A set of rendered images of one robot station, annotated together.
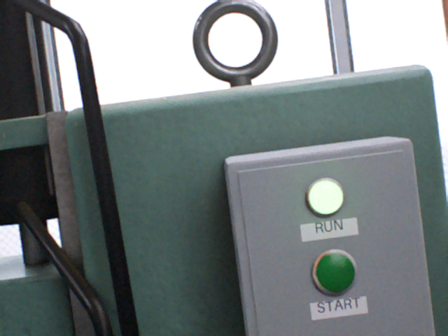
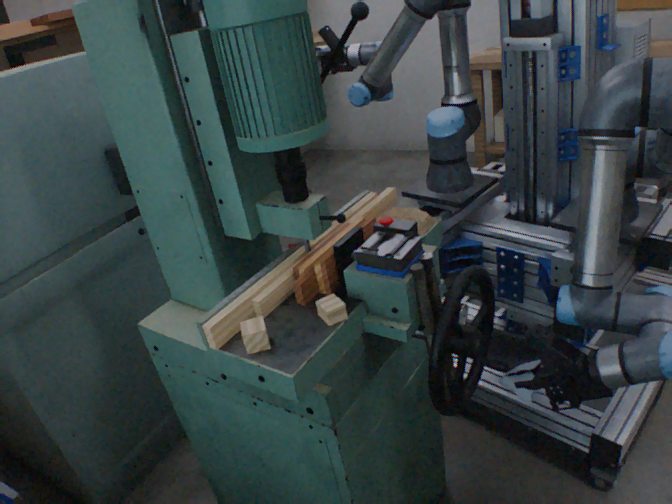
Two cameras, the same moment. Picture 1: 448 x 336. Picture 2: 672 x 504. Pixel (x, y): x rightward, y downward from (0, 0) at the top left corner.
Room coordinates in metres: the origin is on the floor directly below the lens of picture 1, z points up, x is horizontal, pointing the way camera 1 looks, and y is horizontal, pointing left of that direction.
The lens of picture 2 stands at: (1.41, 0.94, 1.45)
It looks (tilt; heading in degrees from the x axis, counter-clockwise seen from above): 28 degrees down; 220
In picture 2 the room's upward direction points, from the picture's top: 11 degrees counter-clockwise
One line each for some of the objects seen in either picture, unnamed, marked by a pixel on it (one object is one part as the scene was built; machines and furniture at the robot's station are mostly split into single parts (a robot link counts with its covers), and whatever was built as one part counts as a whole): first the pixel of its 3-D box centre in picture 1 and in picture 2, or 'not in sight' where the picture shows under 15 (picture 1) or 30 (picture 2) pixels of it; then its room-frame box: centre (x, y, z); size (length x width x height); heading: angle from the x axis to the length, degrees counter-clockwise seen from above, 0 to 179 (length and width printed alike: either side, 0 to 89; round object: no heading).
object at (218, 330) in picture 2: not in sight; (306, 257); (0.68, 0.26, 0.93); 0.60 x 0.02 x 0.05; 1
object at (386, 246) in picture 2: not in sight; (392, 244); (0.67, 0.47, 0.99); 0.13 x 0.11 x 0.06; 1
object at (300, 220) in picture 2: not in sight; (294, 217); (0.69, 0.26, 1.03); 0.14 x 0.07 x 0.09; 91
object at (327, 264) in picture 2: not in sight; (352, 254); (0.66, 0.36, 0.94); 0.20 x 0.01 x 0.08; 1
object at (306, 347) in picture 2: not in sight; (360, 289); (0.68, 0.38, 0.87); 0.61 x 0.30 x 0.06; 1
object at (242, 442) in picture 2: not in sight; (314, 429); (0.70, 0.16, 0.36); 0.58 x 0.45 x 0.71; 91
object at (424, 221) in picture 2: not in sight; (403, 216); (0.43, 0.36, 0.92); 0.14 x 0.09 x 0.04; 91
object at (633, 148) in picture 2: not in sight; (615, 151); (0.08, 0.78, 0.98); 0.13 x 0.12 x 0.14; 94
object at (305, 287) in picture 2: not in sight; (331, 265); (0.69, 0.33, 0.92); 0.23 x 0.02 x 0.05; 1
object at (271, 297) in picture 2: not in sight; (336, 242); (0.60, 0.27, 0.92); 0.55 x 0.02 x 0.04; 1
